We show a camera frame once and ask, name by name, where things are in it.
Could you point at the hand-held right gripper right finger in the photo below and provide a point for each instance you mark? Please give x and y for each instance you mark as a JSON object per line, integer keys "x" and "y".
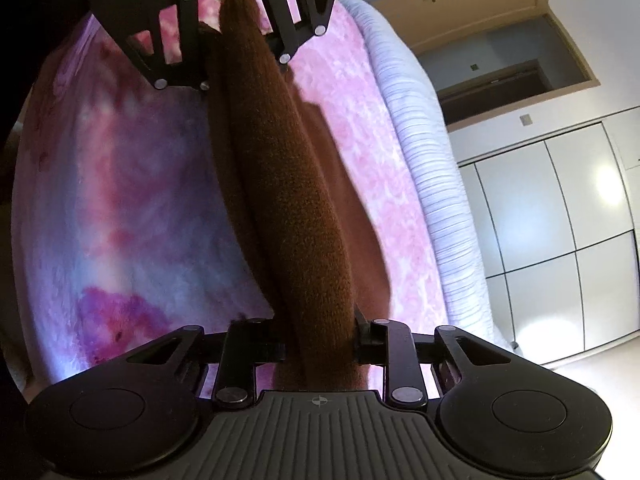
{"x": 385, "y": 342}

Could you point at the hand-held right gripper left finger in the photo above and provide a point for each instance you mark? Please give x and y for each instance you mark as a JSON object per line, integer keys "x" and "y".
{"x": 245, "y": 345}

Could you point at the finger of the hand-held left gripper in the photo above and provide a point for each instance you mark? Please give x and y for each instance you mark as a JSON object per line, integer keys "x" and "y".
{"x": 290, "y": 15}
{"x": 190, "y": 50}

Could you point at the brown knit sweater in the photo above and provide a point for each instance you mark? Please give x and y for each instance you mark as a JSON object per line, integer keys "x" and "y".
{"x": 300, "y": 210}

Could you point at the pink rose-pattern blanket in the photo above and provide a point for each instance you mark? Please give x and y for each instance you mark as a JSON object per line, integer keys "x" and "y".
{"x": 125, "y": 185}

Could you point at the grey-blue striped quilt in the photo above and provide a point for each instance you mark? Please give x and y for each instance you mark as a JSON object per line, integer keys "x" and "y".
{"x": 435, "y": 170}

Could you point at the wooden door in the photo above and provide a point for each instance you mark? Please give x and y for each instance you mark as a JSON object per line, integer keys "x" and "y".
{"x": 480, "y": 5}

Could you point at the white wardrobe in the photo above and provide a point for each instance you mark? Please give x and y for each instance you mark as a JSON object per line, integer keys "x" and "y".
{"x": 540, "y": 210}

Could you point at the grey wall switch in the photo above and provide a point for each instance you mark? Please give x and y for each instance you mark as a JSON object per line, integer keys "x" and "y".
{"x": 525, "y": 119}

